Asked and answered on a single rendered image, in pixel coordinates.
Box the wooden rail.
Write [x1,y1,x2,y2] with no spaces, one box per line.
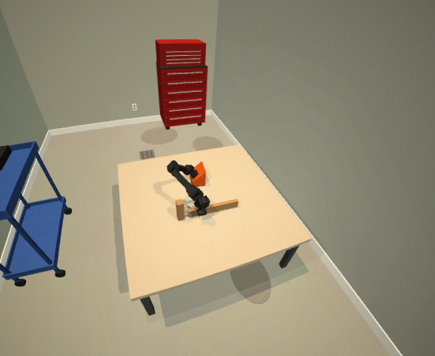
[185,199,239,218]

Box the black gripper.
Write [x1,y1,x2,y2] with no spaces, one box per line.
[194,201,207,217]

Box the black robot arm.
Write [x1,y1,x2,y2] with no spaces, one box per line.
[167,160,210,208]

